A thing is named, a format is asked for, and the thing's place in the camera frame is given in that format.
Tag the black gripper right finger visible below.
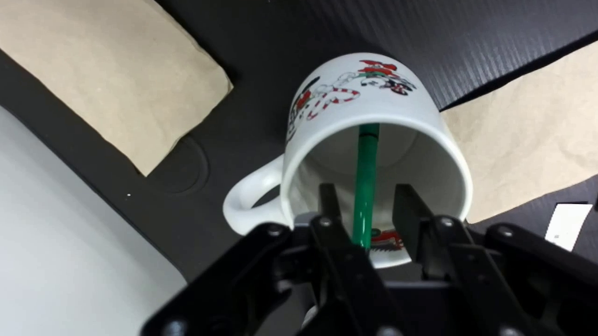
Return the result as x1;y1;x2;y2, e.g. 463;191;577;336
390;184;598;336

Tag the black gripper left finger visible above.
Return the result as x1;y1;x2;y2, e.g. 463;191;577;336
140;182;407;336

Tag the green pen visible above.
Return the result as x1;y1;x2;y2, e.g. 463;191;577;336
351;122;381;251

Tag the small white card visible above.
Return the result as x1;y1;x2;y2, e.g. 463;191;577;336
544;202;594;255

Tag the beige paper napkin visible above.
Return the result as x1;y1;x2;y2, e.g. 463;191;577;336
439;40;598;225

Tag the white mug with red print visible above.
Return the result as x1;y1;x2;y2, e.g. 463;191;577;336
220;51;474;271

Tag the black cart table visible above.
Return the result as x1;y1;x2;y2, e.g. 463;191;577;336
0;0;598;336

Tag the tan cloth piece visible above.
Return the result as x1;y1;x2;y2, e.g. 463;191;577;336
0;0;235;180

